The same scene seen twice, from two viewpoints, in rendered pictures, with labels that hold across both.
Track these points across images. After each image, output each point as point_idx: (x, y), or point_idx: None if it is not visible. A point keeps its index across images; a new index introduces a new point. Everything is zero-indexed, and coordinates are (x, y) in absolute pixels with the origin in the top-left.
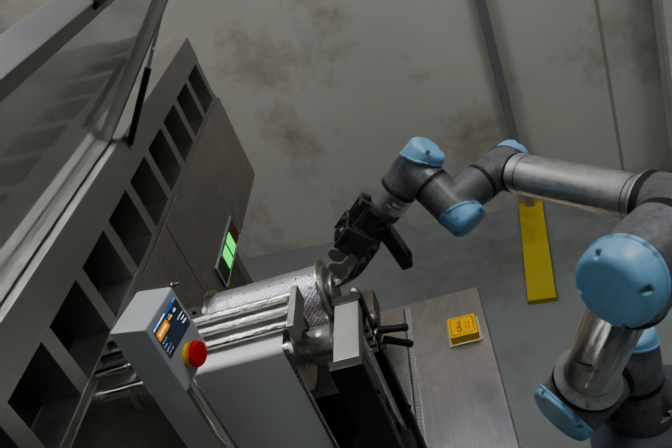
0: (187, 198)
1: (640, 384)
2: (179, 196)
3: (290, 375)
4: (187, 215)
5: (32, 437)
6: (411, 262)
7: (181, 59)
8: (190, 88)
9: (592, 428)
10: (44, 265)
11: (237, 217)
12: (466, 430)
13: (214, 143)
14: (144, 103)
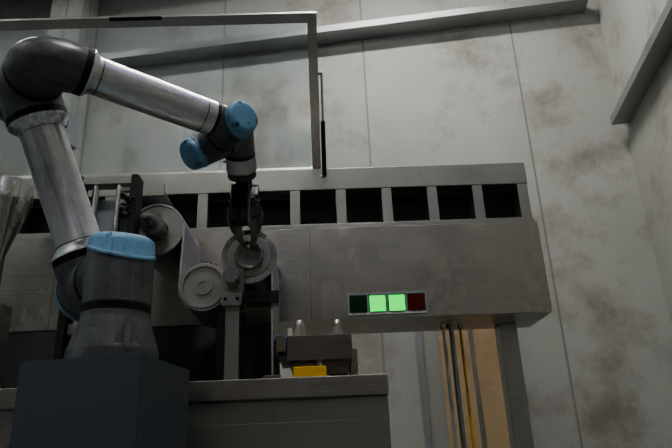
0: (362, 237)
1: (80, 286)
2: (351, 229)
3: None
4: (348, 244)
5: None
6: (230, 218)
7: (484, 169)
8: (476, 192)
9: (56, 292)
10: (184, 175)
11: (445, 303)
12: None
13: (471, 239)
14: (374, 167)
